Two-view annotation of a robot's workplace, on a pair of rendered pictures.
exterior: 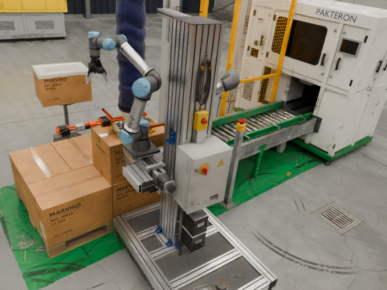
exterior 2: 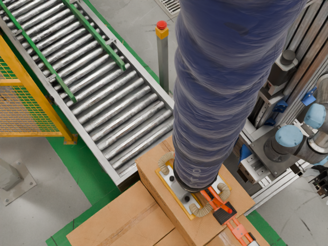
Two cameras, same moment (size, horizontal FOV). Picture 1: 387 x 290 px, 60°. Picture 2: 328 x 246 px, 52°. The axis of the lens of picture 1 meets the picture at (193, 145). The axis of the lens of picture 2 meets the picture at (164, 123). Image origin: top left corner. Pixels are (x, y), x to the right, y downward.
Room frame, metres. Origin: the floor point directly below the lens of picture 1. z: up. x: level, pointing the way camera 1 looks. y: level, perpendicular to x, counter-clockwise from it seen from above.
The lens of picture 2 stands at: (2.78, 1.07, 2.79)
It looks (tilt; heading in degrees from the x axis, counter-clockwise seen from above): 66 degrees down; 277
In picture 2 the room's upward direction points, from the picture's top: 3 degrees counter-clockwise
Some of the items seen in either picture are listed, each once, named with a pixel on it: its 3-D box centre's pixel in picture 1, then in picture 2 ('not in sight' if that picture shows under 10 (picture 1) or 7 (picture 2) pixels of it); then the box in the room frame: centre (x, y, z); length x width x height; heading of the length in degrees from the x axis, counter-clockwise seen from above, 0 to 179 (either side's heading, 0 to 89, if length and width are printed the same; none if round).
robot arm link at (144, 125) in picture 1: (140, 128); (288, 139); (2.23, 0.41, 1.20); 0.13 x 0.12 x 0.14; 153
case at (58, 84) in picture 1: (63, 83); not in sight; (3.95, 1.73, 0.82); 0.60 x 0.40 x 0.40; 125
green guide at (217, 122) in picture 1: (244, 113); (20, 35); (4.14, -0.64, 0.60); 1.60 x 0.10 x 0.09; 132
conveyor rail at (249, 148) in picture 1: (258, 145); (105, 34); (3.47, -0.77, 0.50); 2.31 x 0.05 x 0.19; 132
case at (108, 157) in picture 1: (130, 148); (191, 189); (2.69, 0.59, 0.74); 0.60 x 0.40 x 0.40; 130
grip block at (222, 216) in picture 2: (104, 121); (224, 213); (2.53, 0.78, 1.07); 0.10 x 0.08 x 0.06; 40
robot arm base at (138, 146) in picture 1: (141, 141); (279, 146); (2.24, 0.41, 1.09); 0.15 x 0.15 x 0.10
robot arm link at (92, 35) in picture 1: (94, 40); not in sight; (2.25, 0.73, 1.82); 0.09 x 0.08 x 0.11; 63
